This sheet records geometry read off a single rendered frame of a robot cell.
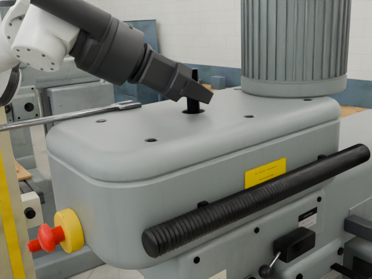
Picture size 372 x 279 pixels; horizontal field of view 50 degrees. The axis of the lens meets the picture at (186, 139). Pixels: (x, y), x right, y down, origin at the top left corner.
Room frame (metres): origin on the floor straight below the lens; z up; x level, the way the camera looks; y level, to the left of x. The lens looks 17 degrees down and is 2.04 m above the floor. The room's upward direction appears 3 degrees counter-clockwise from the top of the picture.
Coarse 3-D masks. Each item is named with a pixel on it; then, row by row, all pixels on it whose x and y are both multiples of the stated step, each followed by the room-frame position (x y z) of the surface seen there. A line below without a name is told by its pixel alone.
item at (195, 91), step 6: (192, 84) 0.62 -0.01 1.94; (198, 84) 0.62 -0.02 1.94; (186, 90) 0.62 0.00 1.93; (192, 90) 0.62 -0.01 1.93; (198, 90) 0.62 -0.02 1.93; (204, 90) 0.63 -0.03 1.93; (186, 96) 0.62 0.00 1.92; (192, 96) 0.62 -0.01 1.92; (198, 96) 0.62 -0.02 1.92; (204, 96) 0.63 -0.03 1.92; (210, 96) 0.63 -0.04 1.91; (204, 102) 0.63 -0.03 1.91
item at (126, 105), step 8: (112, 104) 0.70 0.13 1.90; (120, 104) 0.70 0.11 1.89; (128, 104) 0.69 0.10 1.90; (136, 104) 0.69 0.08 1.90; (72, 112) 0.65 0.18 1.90; (80, 112) 0.64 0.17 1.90; (88, 112) 0.65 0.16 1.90; (96, 112) 0.66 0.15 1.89; (32, 120) 0.61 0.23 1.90; (40, 120) 0.60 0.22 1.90; (48, 120) 0.61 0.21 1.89; (56, 120) 0.62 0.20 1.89; (0, 128) 0.57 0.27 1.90; (8, 128) 0.58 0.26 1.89; (16, 128) 0.58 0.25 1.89
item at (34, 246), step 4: (32, 240) 0.57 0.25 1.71; (36, 240) 0.57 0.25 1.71; (28, 244) 0.56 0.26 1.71; (32, 244) 0.56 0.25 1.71; (36, 244) 0.56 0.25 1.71; (56, 244) 0.58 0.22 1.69; (28, 248) 0.56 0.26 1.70; (32, 248) 0.56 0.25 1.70; (36, 248) 0.56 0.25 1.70; (40, 248) 0.57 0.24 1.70; (32, 252) 0.56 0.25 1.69
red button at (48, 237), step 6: (42, 228) 0.48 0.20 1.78; (48, 228) 0.48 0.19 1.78; (54, 228) 0.49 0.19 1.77; (60, 228) 0.49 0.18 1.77; (42, 234) 0.48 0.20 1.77; (48, 234) 0.47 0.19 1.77; (54, 234) 0.48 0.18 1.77; (60, 234) 0.49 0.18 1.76; (42, 240) 0.48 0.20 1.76; (48, 240) 0.47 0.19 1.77; (54, 240) 0.48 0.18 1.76; (60, 240) 0.49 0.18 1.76; (42, 246) 0.48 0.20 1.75; (48, 246) 0.47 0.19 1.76; (54, 246) 0.47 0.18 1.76
